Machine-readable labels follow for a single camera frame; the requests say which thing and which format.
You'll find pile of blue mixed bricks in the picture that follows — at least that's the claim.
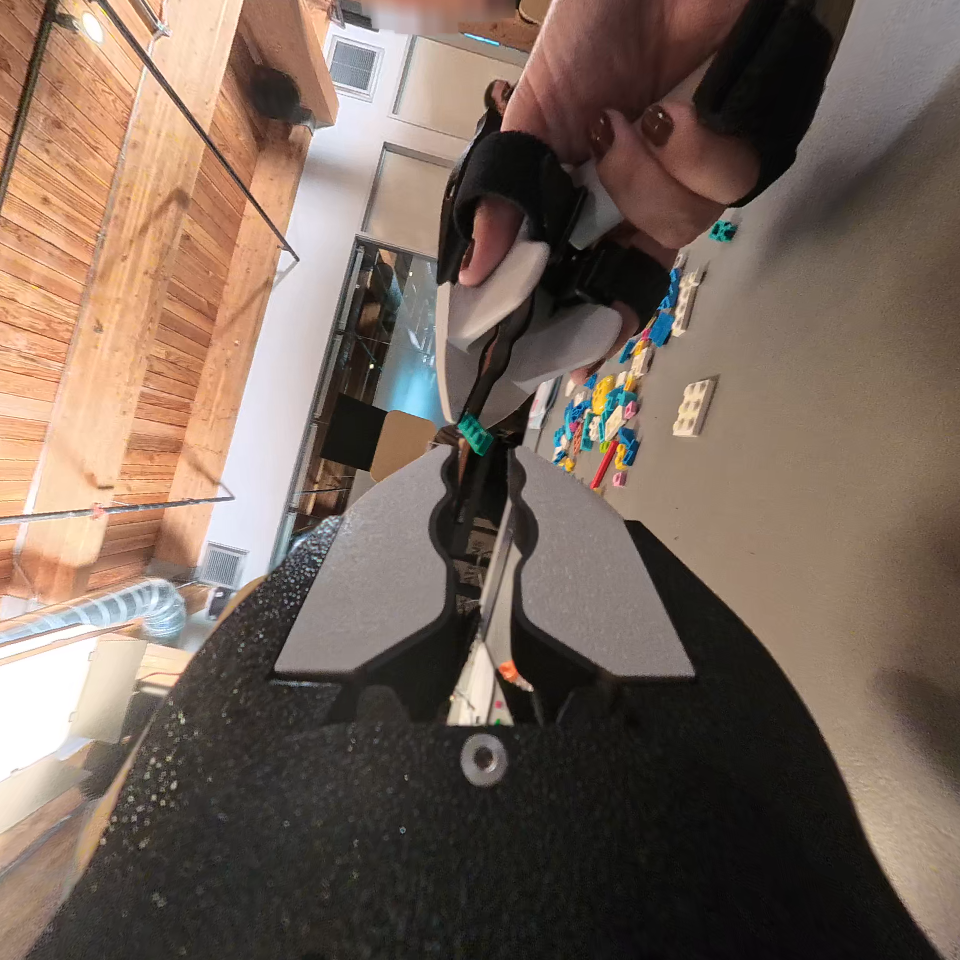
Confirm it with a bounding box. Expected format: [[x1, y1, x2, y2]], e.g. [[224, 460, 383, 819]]
[[551, 251, 708, 493]]

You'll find brown chair back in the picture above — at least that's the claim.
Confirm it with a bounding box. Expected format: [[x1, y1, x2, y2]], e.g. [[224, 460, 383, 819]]
[[370, 408, 438, 483]]

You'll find person's right hand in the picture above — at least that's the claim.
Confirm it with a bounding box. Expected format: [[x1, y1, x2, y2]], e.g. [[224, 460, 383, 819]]
[[457, 0, 760, 290]]

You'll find black ceiling pipe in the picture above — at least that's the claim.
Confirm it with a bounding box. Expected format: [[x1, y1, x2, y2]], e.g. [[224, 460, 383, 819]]
[[97, 0, 301, 264]]

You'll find silver flexible air duct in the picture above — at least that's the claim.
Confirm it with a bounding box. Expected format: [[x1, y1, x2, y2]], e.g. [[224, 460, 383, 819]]
[[0, 577, 189, 648]]

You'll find grey desk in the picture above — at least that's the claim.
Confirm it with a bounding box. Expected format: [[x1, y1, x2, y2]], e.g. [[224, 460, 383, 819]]
[[525, 0, 960, 960]]

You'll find wooden ceiling beam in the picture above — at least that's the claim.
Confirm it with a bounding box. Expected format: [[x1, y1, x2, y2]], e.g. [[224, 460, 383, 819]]
[[15, 0, 339, 594]]

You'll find white wall vent grille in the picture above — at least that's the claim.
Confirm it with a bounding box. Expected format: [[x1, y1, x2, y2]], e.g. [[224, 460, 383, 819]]
[[196, 541, 249, 591], [327, 36, 385, 100]]

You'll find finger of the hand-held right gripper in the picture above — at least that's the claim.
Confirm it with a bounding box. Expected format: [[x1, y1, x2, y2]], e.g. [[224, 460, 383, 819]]
[[478, 303, 624, 430], [437, 281, 530, 427]]

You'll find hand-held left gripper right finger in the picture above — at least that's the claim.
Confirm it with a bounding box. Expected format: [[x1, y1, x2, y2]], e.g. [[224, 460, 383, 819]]
[[508, 446, 696, 685]]

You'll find round black ceiling fixture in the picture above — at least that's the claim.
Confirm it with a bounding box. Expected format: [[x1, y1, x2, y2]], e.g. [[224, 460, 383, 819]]
[[249, 66, 314, 127]]

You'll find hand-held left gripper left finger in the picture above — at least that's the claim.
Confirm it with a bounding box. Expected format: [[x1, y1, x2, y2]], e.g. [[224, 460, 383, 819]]
[[273, 442, 460, 685]]

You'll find white six-stud brick plate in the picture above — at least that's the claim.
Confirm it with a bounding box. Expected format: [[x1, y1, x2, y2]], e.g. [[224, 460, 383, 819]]
[[671, 377, 719, 438]]

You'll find black screen panel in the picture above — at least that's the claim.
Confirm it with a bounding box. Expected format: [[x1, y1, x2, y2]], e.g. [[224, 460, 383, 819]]
[[321, 395, 388, 473]]

